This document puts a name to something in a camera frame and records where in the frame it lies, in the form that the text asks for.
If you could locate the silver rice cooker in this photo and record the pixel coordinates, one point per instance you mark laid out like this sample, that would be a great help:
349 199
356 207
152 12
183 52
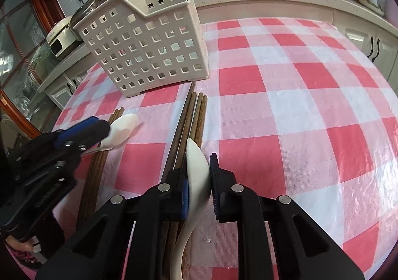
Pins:
85 8

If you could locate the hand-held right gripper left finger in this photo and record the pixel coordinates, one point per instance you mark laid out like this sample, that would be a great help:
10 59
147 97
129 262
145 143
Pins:
185 196

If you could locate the wooden framed glass door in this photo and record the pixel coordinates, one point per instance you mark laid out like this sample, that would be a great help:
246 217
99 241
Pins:
21 59

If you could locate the beige perforated utensil basket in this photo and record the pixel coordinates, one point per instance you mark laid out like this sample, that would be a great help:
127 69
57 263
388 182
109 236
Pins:
146 44

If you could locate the white countertop cooker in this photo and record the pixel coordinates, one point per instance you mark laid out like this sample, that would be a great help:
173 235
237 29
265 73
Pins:
62 37

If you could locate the red white checkered tablecloth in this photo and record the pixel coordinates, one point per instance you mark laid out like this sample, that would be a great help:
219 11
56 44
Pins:
279 112

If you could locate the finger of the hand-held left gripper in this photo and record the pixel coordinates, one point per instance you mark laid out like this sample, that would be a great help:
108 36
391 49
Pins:
101 134
77 131

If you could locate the brown wooden chopstick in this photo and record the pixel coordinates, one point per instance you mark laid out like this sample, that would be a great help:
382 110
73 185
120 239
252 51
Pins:
186 124
102 165
182 118
115 114
195 115
97 171
202 118
121 112

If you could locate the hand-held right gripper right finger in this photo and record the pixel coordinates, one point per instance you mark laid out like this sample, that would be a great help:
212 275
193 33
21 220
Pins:
214 180

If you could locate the person's left hand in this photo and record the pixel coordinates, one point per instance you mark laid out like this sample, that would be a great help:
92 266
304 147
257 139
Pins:
20 242

